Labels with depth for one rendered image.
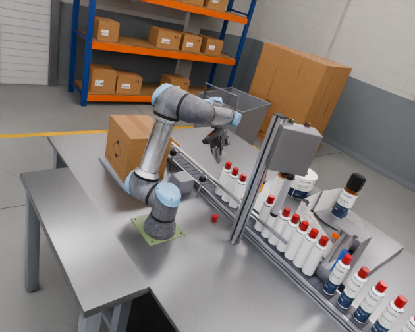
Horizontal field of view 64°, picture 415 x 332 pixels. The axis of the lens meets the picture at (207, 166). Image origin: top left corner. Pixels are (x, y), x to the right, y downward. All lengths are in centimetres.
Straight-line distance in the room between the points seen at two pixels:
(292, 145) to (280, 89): 384
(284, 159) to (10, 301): 179
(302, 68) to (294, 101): 45
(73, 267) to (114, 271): 15
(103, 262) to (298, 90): 409
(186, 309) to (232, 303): 20
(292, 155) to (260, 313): 63
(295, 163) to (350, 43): 511
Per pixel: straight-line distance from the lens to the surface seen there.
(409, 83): 594
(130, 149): 174
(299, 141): 136
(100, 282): 136
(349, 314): 158
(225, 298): 142
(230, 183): 178
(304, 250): 157
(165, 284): 139
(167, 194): 144
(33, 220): 203
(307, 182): 211
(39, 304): 237
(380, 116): 606
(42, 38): 553
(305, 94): 497
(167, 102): 138
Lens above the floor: 186
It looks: 27 degrees down
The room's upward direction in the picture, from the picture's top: 16 degrees clockwise
